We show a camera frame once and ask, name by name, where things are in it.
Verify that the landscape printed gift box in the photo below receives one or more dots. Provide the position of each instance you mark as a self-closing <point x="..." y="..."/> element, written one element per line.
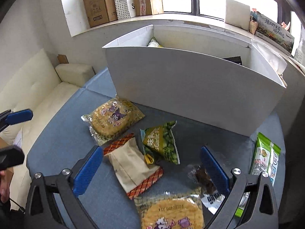
<point x="274" y="31"/>

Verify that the white paper sheet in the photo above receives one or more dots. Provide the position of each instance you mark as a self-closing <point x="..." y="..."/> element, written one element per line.
<point x="18" y="138"/>

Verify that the dotted paper bag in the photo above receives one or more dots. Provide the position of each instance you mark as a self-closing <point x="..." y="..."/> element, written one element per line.
<point x="120" y="0"/>

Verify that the yellow tissue pack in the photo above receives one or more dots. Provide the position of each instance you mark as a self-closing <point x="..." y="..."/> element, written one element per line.
<point x="269" y="54"/>

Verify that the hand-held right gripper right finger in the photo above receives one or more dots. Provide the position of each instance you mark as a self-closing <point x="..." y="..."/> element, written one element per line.
<point x="214" y="169"/>

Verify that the cream sofa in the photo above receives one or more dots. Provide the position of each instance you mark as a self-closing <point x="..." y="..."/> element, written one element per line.
<point x="35" y="88"/>

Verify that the pink plastic item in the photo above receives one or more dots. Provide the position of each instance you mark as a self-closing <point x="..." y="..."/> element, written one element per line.
<point x="285" y="25"/>

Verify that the white plastic bottle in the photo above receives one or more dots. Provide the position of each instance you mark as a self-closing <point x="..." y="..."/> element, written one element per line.
<point x="299" y="52"/>

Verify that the tall brown cardboard box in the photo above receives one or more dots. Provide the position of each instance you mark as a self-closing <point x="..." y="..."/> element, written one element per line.
<point x="97" y="4"/>

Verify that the green yellow pea packet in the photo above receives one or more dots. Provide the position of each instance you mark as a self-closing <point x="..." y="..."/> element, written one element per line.
<point x="162" y="143"/>

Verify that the small cardboard piece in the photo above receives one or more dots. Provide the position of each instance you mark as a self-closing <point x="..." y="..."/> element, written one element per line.
<point x="63" y="59"/>

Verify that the yellow cracker packet purple character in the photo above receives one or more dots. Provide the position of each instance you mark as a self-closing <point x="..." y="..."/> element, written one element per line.
<point x="112" y="121"/>

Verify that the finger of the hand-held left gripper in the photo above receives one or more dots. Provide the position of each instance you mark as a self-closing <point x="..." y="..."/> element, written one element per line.
<point x="19" y="116"/>
<point x="9" y="155"/>

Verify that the black white snack packet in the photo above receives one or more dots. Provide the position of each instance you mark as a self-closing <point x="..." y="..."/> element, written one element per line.
<point x="212" y="201"/>

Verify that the yellow cracker packet cow print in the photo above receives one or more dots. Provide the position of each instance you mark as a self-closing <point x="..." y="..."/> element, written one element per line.
<point x="166" y="214"/>

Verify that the dark snack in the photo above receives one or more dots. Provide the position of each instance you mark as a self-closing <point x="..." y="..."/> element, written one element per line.
<point x="200" y="175"/>

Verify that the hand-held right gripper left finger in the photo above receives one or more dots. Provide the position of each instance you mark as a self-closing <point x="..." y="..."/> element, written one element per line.
<point x="88" y="167"/>

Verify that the blue tablecloth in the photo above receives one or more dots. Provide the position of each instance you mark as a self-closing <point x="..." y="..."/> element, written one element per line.
<point x="71" y="152"/>

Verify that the beige packet orange plaid ends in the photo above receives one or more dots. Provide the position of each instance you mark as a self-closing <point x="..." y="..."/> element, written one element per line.
<point x="131" y="167"/>

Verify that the white cardboard box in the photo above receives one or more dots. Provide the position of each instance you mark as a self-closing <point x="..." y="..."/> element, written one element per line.
<point x="190" y="95"/>

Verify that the open brown cardboard box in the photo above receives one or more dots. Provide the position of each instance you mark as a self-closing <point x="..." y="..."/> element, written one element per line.
<point x="152" y="4"/>

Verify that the person's left hand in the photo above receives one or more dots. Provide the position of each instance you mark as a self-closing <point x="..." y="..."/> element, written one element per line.
<point x="4" y="186"/>

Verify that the plain white box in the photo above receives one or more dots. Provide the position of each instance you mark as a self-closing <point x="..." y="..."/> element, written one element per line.
<point x="237" y="14"/>

